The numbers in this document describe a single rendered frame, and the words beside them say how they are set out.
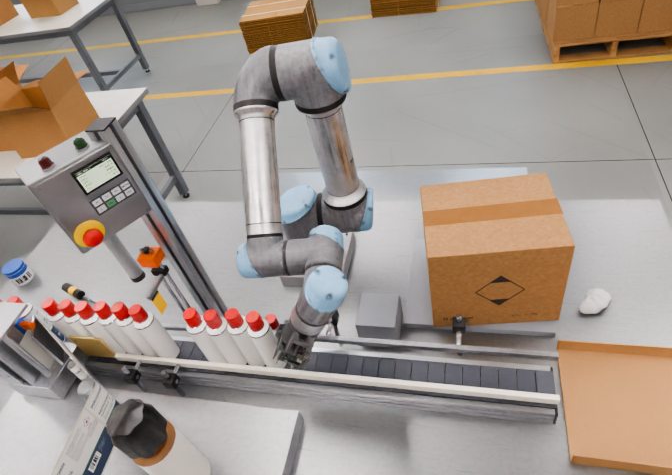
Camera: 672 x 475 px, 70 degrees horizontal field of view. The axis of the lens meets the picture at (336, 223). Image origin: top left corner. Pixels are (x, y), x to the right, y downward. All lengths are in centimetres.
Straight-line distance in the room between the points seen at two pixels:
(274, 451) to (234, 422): 12
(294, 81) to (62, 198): 50
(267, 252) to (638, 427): 84
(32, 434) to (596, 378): 134
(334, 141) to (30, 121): 187
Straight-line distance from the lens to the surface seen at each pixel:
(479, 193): 120
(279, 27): 496
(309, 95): 103
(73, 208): 107
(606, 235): 155
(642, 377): 129
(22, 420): 154
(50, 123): 267
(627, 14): 413
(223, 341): 118
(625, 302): 140
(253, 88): 104
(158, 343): 132
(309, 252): 96
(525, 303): 123
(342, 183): 119
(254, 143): 102
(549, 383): 119
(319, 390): 120
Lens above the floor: 192
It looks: 43 degrees down
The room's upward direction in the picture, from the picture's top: 15 degrees counter-clockwise
